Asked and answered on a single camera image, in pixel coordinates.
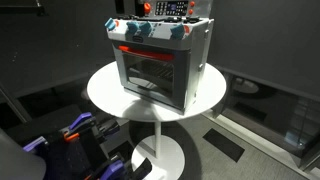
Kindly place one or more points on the gray toy stove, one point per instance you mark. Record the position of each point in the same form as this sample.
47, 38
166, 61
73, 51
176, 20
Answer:
196, 60

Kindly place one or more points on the teal stove knob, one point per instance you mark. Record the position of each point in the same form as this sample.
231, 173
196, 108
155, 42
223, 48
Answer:
177, 31
109, 24
132, 27
145, 28

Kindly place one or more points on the black burner grate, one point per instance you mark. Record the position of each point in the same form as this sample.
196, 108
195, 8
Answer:
133, 17
181, 20

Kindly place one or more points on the black keypad panel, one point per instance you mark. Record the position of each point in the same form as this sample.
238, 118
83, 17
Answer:
171, 7

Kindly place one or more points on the large orange panel knob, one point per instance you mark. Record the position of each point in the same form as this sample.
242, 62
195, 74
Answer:
147, 7

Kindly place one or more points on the purple clamp with orange tips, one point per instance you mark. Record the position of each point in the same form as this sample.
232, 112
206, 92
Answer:
80, 121

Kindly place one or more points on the purple spring clamp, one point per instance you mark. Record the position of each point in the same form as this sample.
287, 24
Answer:
113, 169
33, 144

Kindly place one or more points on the dark glass partition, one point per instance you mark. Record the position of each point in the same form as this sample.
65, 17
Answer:
276, 113

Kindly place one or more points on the gray diagonal metal bar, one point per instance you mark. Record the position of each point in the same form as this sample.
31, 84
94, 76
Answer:
15, 105

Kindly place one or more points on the gray rounded blurry object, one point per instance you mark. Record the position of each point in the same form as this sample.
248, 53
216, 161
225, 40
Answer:
18, 160

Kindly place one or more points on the black overhead bar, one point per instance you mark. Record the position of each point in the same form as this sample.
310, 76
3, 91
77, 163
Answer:
20, 8

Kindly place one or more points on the white round pedestal table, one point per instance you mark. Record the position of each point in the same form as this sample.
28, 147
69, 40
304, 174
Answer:
106, 90

